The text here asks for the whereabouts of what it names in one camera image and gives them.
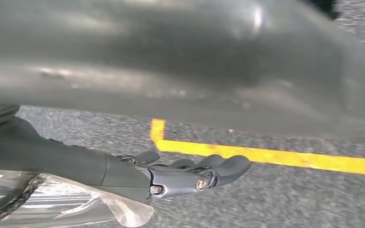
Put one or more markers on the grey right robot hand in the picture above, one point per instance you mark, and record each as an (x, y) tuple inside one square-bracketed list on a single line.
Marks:
[(59, 163)]

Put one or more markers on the right clear plastic cover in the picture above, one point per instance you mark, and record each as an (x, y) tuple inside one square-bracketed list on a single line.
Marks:
[(75, 207)]

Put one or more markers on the yellow floor tape outline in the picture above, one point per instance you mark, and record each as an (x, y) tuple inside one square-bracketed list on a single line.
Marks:
[(264, 157)]

